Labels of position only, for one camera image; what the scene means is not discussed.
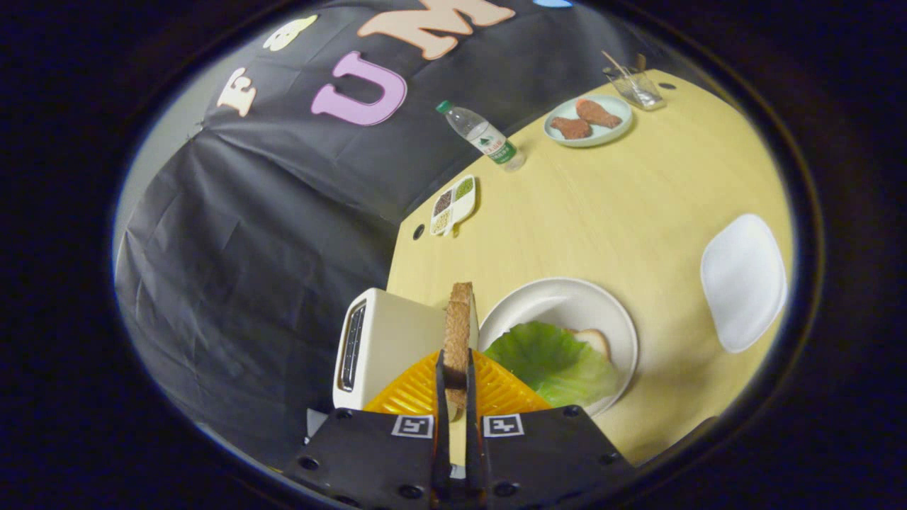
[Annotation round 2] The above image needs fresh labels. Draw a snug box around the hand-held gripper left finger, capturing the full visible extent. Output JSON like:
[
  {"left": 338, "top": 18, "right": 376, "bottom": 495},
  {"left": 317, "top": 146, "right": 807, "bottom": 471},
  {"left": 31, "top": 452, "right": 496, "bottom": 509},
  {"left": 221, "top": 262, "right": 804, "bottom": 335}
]
[{"left": 282, "top": 348, "right": 454, "bottom": 510}]

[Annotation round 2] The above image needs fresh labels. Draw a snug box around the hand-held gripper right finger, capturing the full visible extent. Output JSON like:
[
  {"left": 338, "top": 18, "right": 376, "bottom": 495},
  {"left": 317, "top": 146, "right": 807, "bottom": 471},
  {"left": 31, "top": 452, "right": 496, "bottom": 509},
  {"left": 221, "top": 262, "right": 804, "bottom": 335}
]
[{"left": 462, "top": 348, "right": 636, "bottom": 510}]

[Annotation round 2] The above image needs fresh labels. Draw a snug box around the green lettuce leaf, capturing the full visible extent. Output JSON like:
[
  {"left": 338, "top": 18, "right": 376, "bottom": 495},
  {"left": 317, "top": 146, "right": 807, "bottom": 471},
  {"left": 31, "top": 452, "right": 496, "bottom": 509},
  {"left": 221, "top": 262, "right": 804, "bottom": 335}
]
[{"left": 482, "top": 321, "right": 619, "bottom": 408}]

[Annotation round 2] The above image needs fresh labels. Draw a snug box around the brown crust bread slice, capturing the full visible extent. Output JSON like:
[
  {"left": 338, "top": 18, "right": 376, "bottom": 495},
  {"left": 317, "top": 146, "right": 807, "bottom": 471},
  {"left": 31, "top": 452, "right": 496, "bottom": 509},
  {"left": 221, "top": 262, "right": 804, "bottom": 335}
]
[{"left": 442, "top": 282, "right": 474, "bottom": 412}]

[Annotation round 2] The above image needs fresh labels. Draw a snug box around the cream white toaster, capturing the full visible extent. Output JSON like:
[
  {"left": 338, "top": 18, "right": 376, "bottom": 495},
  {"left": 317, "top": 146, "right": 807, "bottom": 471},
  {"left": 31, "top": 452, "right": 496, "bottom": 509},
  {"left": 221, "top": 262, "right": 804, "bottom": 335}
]
[{"left": 332, "top": 288, "right": 479, "bottom": 412}]

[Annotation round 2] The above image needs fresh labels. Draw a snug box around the white bread slice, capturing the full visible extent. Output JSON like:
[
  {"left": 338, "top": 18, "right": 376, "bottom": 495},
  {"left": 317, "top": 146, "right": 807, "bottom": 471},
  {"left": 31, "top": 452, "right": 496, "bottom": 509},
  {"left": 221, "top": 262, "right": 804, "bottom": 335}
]
[{"left": 567, "top": 328, "right": 612, "bottom": 358}]

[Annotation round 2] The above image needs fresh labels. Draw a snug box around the large white round plate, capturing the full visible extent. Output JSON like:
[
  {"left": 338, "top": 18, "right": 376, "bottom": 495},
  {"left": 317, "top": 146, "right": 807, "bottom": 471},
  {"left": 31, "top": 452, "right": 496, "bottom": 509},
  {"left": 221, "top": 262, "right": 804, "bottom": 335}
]
[{"left": 477, "top": 277, "right": 639, "bottom": 419}]

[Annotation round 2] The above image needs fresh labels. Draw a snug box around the white divided seasoning tray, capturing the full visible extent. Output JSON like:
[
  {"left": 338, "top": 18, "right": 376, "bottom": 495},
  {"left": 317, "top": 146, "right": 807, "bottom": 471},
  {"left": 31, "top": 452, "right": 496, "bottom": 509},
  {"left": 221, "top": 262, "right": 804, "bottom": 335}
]
[{"left": 429, "top": 175, "right": 477, "bottom": 237}]

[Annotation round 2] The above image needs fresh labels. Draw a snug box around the white square plate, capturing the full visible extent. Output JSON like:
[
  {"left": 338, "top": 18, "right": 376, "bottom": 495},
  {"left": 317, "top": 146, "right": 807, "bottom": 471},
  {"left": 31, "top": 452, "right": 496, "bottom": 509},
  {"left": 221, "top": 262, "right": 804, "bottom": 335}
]
[{"left": 700, "top": 214, "right": 788, "bottom": 353}]

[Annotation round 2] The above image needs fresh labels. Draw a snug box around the black backdrop cloth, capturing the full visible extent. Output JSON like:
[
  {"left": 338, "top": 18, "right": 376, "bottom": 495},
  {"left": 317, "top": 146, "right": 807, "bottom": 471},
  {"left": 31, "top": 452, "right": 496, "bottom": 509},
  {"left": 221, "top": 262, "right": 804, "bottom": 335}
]
[{"left": 113, "top": 0, "right": 681, "bottom": 468}]

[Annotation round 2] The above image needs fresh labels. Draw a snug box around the clear water bottle green cap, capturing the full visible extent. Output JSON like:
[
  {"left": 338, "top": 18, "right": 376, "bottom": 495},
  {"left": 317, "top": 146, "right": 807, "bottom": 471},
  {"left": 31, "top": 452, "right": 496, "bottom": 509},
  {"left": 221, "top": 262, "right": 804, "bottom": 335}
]
[{"left": 435, "top": 100, "right": 526, "bottom": 172}]

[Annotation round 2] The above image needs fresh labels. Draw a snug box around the light blue round plate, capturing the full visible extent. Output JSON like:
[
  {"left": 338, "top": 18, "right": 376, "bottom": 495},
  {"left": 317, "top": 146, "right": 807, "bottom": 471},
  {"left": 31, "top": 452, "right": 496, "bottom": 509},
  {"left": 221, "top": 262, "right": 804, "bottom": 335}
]
[{"left": 543, "top": 94, "right": 633, "bottom": 148}]

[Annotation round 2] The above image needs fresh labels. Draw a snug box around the dark fried chicken drumstick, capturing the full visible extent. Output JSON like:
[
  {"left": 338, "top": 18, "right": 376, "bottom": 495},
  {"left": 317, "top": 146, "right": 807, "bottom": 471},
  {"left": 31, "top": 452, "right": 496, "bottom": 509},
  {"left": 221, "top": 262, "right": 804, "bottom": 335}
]
[{"left": 551, "top": 117, "right": 592, "bottom": 140}]

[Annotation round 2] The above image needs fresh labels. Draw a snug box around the orange fried chicken drumstick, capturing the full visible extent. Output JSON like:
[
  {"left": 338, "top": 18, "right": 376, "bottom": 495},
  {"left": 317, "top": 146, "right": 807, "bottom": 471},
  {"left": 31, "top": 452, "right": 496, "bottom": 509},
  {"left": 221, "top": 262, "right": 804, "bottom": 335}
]
[{"left": 575, "top": 98, "right": 623, "bottom": 129}]

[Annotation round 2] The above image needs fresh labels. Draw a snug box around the clear glass cup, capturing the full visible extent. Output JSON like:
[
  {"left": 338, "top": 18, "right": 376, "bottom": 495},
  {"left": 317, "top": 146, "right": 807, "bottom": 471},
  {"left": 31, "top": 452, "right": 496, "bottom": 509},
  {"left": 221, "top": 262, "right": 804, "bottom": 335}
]
[{"left": 603, "top": 66, "right": 667, "bottom": 111}]

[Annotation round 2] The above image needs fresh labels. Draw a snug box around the thin wooden stick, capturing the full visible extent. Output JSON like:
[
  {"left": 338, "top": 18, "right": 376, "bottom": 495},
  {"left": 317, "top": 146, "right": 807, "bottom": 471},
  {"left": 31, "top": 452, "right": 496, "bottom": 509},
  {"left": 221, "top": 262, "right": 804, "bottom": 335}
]
[{"left": 602, "top": 50, "right": 635, "bottom": 80}]

